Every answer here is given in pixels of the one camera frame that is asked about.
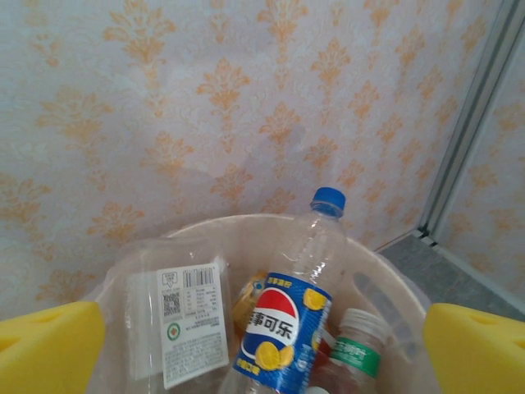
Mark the cream plastic waste bin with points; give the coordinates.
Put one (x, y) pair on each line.
(404, 295)

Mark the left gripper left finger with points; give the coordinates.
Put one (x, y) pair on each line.
(49, 349)

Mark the aluminium frame post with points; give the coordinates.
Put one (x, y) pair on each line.
(463, 156)

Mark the square clear bottle white label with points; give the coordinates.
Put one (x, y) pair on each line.
(188, 320)

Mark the pink plastic bin liner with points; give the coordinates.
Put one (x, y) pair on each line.
(110, 279)

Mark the clear bottle green neck band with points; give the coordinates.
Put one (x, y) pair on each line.
(361, 349)

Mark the blue yellow label cola bottle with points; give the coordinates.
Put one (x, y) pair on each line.
(283, 328)

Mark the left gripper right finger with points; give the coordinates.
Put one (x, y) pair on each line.
(480, 353)

